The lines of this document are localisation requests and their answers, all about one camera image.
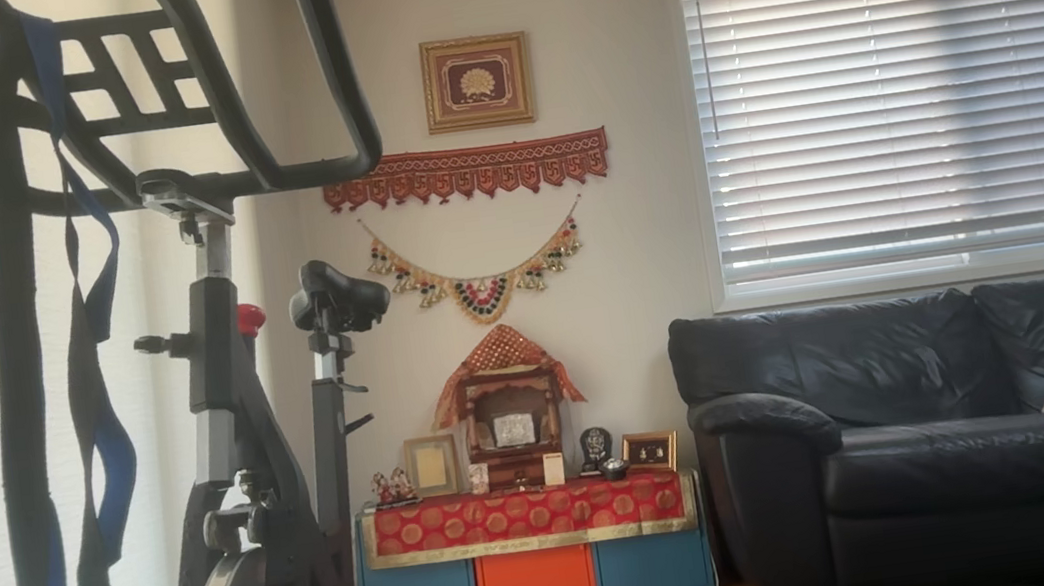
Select beaded gold garland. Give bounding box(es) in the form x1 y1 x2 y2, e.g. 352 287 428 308
358 190 598 341

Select wooden shrine red canopy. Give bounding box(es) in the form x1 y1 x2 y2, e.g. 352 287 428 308
422 314 598 499

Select dark idol plaque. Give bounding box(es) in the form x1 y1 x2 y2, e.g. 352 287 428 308
576 425 617 476

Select red gold patterned cloth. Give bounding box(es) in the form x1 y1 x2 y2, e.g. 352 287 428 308
357 465 702 573

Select small colourful figurines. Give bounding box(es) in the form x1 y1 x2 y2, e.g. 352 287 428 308
369 465 420 509

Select orange storage cube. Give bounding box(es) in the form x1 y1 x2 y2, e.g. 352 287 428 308
473 542 598 586

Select black exercise bike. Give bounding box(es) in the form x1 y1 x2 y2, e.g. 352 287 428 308
0 0 443 586

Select black leather sofa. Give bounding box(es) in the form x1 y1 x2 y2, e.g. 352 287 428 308
665 270 1044 586

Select white window blinds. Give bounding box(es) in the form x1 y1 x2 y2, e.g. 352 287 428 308
681 0 1044 300

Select red embroidered wall hanging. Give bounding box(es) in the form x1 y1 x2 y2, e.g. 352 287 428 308
319 126 615 222

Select pale picture frame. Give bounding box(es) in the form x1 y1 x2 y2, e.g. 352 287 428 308
402 432 465 501

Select small gold picture frame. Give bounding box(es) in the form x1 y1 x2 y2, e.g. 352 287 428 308
620 428 682 478

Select gold framed wall picture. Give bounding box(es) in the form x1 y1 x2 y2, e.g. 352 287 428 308
417 28 539 137

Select blue black hanging strap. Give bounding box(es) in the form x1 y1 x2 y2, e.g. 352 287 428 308
0 2 168 586

